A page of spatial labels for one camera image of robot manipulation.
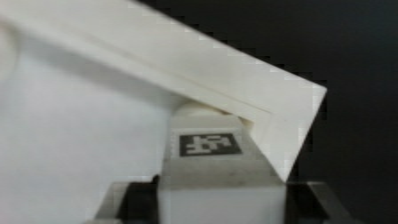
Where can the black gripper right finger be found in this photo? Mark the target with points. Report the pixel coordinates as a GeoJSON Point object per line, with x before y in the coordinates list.
{"type": "Point", "coordinates": [312, 205]}

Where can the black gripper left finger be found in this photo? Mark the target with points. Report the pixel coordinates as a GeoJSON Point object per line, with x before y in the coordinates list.
{"type": "Point", "coordinates": [129, 204]}

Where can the white table leg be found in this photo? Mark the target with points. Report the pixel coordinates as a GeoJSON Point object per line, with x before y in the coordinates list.
{"type": "Point", "coordinates": [220, 188]}

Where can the white square table top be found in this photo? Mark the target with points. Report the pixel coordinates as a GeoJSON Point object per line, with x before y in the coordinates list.
{"type": "Point", "coordinates": [81, 128]}

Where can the white L-shaped obstacle wall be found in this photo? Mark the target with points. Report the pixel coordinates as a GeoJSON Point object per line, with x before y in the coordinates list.
{"type": "Point", "coordinates": [129, 37]}

